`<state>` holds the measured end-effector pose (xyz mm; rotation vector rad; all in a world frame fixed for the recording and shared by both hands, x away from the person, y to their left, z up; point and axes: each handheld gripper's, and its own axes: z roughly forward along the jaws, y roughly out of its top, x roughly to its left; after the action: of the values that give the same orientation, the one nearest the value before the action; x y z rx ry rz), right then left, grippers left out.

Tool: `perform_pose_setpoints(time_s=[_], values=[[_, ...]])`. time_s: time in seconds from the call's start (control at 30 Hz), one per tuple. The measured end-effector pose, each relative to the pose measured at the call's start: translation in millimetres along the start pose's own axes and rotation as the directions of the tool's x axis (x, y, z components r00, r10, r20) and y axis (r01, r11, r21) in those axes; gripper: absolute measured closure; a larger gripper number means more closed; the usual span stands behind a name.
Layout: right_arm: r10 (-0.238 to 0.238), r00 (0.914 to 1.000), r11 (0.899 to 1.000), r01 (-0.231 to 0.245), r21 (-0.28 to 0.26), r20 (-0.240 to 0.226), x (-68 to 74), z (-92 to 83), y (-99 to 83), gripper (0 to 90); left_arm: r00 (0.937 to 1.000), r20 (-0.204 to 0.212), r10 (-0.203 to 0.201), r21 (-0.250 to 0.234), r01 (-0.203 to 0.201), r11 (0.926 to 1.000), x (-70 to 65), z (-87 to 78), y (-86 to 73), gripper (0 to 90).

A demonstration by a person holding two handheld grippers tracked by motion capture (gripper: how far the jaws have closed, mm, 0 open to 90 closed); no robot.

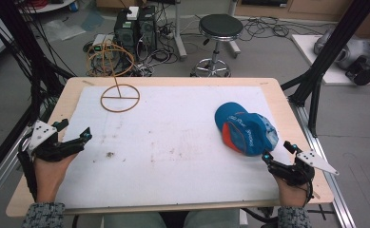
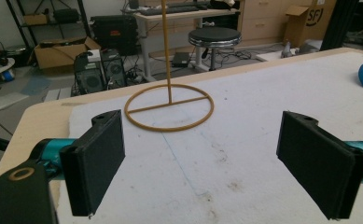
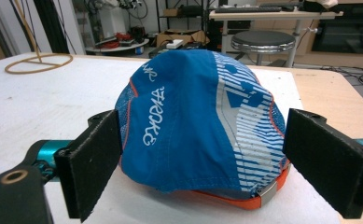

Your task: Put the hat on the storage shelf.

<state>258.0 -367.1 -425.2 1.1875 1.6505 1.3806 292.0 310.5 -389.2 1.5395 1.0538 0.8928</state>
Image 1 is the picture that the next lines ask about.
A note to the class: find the person's left hand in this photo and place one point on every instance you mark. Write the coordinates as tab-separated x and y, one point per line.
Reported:
50	177

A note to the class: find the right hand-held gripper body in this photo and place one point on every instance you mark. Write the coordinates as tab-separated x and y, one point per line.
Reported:
303	171

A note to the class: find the blue and orange cap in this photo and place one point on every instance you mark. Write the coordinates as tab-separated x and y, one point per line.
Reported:
247	129

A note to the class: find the silver box device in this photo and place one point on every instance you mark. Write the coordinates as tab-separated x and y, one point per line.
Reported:
102	39

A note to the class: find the white table mat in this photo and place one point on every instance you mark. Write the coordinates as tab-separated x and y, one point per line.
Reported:
173	152

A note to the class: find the white power adapter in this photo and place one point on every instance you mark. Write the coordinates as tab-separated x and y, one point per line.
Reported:
132	13

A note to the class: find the person's right hand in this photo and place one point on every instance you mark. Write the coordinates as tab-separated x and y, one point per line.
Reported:
292	193

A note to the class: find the person's right leg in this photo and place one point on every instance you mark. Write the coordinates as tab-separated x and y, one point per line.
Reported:
212	220

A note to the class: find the black metal frame stand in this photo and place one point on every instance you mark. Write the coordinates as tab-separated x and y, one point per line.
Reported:
17	41
330	50

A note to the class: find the white floor platform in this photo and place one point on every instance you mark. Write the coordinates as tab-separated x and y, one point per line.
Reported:
306	50

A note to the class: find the clear plastic sheet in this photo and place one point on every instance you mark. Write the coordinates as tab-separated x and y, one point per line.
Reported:
62	30

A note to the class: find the black round stool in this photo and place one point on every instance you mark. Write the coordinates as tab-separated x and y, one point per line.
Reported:
220	27

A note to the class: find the aluminium rail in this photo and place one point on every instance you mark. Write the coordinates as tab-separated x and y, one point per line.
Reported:
330	186
2	177

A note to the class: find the grey desk leg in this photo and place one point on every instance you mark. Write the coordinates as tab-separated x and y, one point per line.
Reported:
180	31

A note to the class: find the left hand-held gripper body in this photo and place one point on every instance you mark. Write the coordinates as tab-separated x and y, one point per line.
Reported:
42	133

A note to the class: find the grey robot on platform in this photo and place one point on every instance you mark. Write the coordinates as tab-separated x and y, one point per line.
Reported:
352	53

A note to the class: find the black computer tower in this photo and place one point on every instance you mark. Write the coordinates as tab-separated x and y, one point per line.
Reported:
147	30
125	33

